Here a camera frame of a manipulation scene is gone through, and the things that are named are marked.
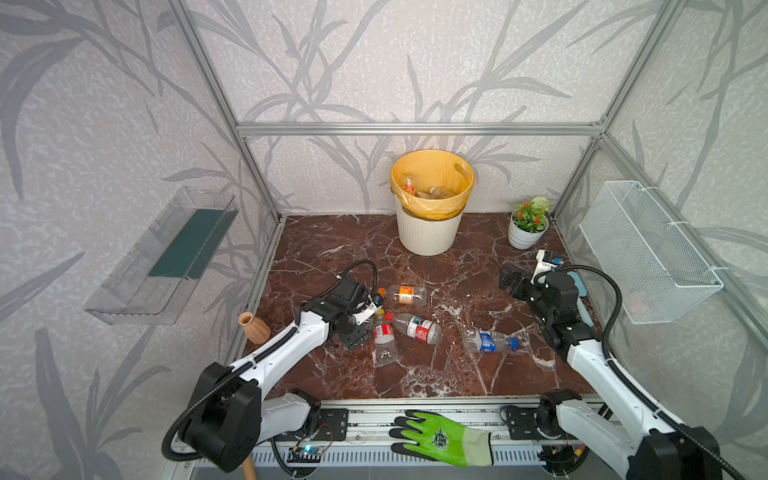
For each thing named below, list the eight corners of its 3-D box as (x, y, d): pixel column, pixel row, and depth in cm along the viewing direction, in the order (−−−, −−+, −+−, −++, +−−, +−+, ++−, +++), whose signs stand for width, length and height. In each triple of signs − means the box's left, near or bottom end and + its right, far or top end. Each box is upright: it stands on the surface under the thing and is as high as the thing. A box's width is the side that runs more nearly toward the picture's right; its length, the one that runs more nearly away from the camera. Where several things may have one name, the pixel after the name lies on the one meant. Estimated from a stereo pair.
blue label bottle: (464, 354, 87) (466, 349, 84) (461, 334, 91) (464, 328, 87) (515, 354, 87) (520, 349, 84) (511, 334, 91) (515, 328, 87)
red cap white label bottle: (383, 330, 92) (381, 320, 87) (391, 312, 96) (390, 302, 90) (436, 352, 88) (439, 343, 82) (443, 333, 91) (446, 323, 86)
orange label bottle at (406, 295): (386, 306, 97) (386, 298, 93) (387, 293, 100) (386, 284, 96) (425, 306, 97) (426, 298, 93) (425, 293, 100) (425, 284, 96)
